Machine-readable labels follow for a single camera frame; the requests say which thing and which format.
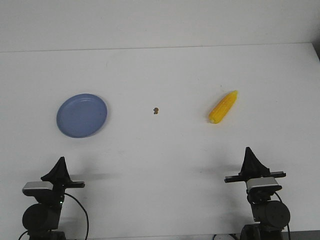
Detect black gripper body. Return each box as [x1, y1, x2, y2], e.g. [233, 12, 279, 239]
[224, 171, 287, 183]
[53, 181, 85, 200]

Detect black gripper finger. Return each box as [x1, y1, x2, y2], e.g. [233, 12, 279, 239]
[61, 156, 72, 182]
[40, 157, 63, 182]
[240, 146, 251, 179]
[250, 149, 271, 178]

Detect blue round plate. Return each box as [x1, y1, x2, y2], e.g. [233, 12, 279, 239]
[56, 93, 108, 138]

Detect yellow toy corn cob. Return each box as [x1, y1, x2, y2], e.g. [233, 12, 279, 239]
[208, 90, 238, 124]

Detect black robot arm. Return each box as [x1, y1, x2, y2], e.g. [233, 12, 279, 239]
[224, 147, 291, 240]
[22, 156, 90, 240]

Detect white object at table edge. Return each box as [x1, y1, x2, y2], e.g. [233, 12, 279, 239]
[212, 233, 238, 240]

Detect small brown table mark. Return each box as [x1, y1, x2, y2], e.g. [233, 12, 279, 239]
[153, 107, 159, 115]

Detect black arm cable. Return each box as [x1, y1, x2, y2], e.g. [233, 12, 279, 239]
[62, 192, 90, 240]
[276, 192, 292, 240]

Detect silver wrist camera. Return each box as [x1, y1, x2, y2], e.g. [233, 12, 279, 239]
[246, 177, 282, 193]
[22, 181, 54, 197]

